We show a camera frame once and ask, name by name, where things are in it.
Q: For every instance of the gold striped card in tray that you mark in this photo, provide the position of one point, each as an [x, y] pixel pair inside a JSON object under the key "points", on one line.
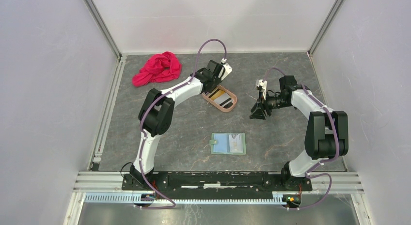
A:
{"points": [[218, 93]]}

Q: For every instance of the green card holder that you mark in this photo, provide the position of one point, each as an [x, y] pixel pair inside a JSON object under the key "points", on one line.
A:
{"points": [[219, 144]]}

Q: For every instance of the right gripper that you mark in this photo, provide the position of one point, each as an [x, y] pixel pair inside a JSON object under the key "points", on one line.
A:
{"points": [[258, 113]]}

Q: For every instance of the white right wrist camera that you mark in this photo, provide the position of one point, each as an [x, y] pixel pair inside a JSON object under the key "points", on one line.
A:
{"points": [[261, 87]]}

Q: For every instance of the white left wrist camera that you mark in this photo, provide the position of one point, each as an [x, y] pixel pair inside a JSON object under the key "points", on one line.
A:
{"points": [[227, 69]]}

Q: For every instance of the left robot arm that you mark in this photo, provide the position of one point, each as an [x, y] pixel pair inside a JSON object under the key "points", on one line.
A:
{"points": [[157, 111]]}

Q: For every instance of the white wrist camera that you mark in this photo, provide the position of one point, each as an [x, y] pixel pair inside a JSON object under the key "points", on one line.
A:
{"points": [[227, 69], [261, 87]]}

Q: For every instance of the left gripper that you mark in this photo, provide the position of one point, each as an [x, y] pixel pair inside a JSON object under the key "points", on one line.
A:
{"points": [[217, 80]]}

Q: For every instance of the silver VIP card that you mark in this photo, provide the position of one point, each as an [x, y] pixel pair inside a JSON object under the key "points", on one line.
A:
{"points": [[236, 143]]}

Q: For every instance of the pink oval tray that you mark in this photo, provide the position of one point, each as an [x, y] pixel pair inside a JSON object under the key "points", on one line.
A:
{"points": [[206, 96]]}

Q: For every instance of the white slotted cable duct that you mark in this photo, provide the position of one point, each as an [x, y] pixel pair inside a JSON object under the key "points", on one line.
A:
{"points": [[149, 198]]}

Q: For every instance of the red crumpled cloth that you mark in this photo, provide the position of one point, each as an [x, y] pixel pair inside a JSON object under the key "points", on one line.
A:
{"points": [[159, 68]]}

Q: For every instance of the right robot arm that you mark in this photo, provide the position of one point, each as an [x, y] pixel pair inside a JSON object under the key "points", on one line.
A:
{"points": [[326, 137]]}

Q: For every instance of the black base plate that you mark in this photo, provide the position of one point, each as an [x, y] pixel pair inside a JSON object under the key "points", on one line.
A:
{"points": [[218, 185]]}

